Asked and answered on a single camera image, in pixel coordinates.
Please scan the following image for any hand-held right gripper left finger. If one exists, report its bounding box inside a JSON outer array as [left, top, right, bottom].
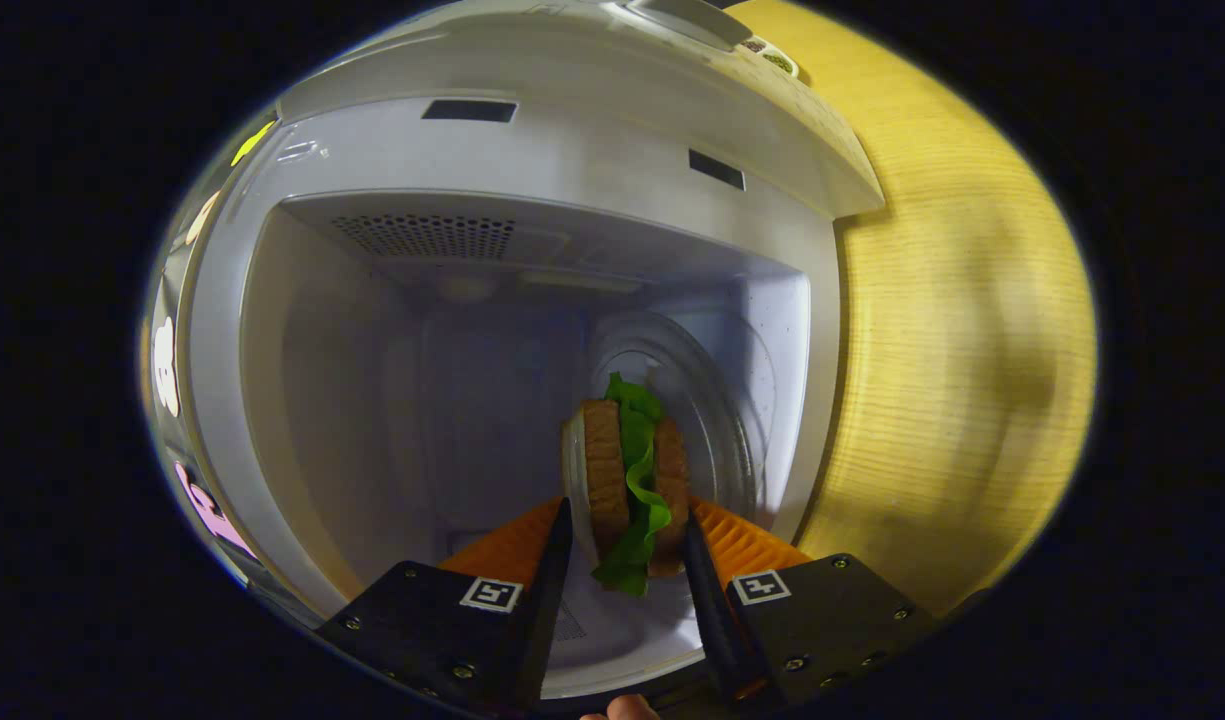
[[317, 497, 574, 711]]

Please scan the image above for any white divided plate of beans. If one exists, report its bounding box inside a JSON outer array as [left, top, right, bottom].
[[740, 35, 803, 81]]

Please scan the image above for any white microwave oven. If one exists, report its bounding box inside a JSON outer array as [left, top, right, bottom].
[[137, 0, 888, 701]]

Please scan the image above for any lettuce sandwich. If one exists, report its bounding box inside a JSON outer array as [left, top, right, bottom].
[[562, 372, 693, 599]]

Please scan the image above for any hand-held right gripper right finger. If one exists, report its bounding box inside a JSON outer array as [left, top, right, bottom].
[[680, 497, 938, 709]]

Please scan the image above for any glass microwave turntable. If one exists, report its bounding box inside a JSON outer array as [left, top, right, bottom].
[[587, 310, 773, 531]]

